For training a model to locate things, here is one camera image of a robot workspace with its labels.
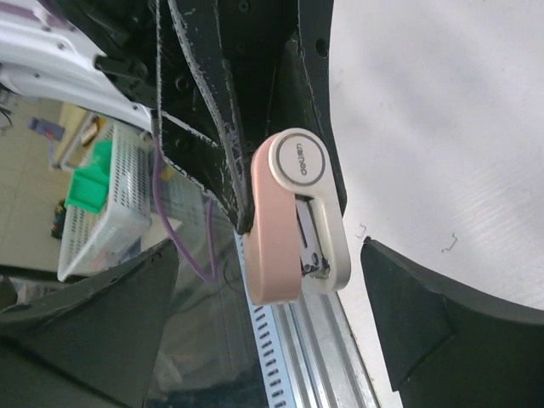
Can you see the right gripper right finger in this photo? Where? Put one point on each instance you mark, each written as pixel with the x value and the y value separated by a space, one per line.
pixel 446 344

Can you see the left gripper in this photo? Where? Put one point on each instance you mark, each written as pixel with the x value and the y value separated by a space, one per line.
pixel 206 67

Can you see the aluminium mounting rail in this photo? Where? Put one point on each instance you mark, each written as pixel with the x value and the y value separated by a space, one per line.
pixel 323 364

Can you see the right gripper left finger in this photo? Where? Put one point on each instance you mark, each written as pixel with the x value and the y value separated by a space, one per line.
pixel 93 343

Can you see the white slotted cable duct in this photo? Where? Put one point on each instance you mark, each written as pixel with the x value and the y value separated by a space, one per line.
pixel 276 378

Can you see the loose single staple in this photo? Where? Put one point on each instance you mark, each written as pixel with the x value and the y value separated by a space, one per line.
pixel 361 231

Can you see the green plastic bin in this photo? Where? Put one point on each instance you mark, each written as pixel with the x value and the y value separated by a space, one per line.
pixel 90 183

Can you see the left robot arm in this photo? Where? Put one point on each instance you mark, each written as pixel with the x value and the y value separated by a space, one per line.
pixel 44 55

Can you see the white perforated plastic basket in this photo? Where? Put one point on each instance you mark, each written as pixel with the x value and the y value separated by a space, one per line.
pixel 128 222

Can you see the pink white stapler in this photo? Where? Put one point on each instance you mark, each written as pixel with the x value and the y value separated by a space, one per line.
pixel 297 240

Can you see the bent loose staple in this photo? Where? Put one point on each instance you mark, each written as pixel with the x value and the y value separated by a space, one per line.
pixel 452 243

